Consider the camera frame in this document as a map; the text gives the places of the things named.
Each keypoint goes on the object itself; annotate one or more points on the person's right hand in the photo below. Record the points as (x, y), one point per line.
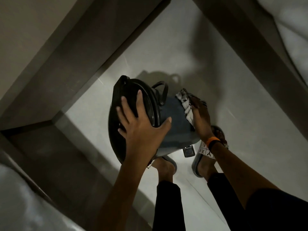
(201, 122)

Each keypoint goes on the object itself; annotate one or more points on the person's left hand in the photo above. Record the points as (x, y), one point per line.
(140, 134)

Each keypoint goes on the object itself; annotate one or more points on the person's left thumb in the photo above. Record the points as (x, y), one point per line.
(163, 126)

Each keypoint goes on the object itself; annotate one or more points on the person's right fingers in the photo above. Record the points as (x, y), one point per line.
(198, 105)

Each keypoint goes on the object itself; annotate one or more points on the person's left little finger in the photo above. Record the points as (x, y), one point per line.
(121, 132)

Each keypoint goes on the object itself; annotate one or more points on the person's left middle finger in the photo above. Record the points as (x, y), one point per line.
(127, 107)

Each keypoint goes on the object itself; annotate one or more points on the white patterned cloth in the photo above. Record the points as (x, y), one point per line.
(186, 103)

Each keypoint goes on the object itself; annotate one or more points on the person's left forearm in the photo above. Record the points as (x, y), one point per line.
(125, 194)

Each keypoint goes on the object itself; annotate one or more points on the person's right forearm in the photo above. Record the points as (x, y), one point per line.
(237, 170)

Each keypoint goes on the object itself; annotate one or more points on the grey patterned slipper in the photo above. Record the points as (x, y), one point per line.
(203, 151)
(171, 163)

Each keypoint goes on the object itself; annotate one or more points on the orange wristband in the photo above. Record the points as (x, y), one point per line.
(213, 141)

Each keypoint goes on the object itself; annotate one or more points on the person's left foot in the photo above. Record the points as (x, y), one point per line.
(164, 169)

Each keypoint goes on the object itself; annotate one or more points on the person's foot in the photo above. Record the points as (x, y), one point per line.
(164, 169)
(207, 168)

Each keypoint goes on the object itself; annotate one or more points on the brown bed base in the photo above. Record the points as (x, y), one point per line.
(79, 170)
(259, 69)

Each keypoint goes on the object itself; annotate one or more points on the person's right foot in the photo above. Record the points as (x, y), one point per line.
(207, 168)

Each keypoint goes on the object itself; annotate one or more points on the white bedding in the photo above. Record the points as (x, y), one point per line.
(26, 204)
(291, 28)

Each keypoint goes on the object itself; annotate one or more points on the black trousers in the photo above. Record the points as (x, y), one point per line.
(264, 211)

